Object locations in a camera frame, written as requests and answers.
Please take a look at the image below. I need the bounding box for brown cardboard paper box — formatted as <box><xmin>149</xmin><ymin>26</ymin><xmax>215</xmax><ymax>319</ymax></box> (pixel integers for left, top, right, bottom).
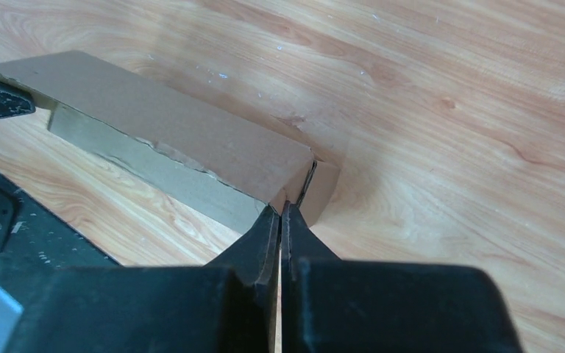
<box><xmin>0</xmin><ymin>51</ymin><xmax>340</xmax><ymax>233</ymax></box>

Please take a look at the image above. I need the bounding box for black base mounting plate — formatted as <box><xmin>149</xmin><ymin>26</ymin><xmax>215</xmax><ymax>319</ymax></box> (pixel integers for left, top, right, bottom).
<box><xmin>0</xmin><ymin>173</ymin><xmax>118</xmax><ymax>272</ymax></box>

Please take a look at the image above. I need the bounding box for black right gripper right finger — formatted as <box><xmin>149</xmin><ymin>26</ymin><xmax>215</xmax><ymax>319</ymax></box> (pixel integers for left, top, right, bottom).
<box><xmin>281</xmin><ymin>203</ymin><xmax>522</xmax><ymax>352</ymax></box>

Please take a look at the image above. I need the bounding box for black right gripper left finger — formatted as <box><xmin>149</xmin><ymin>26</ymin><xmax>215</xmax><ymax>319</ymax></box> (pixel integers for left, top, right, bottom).
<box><xmin>6</xmin><ymin>207</ymin><xmax>280</xmax><ymax>352</ymax></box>

